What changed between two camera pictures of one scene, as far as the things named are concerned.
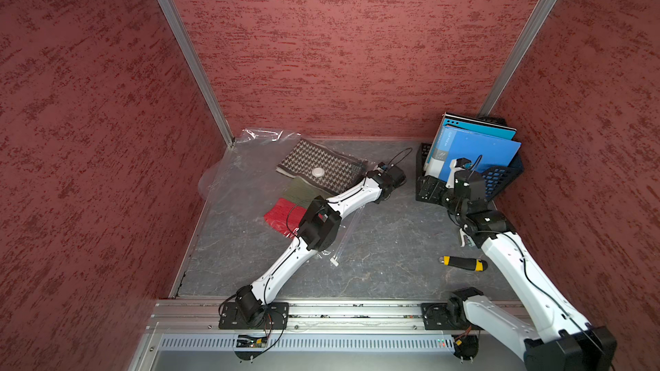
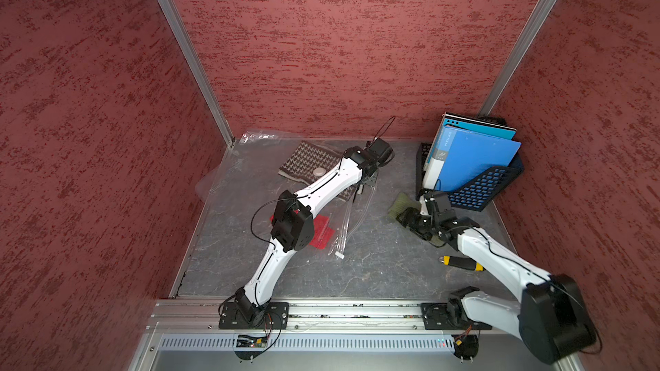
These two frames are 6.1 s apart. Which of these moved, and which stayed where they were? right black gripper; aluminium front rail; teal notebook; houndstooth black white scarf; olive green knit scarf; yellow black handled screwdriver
Moved: olive green knit scarf; right black gripper
Stayed: houndstooth black white scarf; yellow black handled screwdriver; teal notebook; aluminium front rail
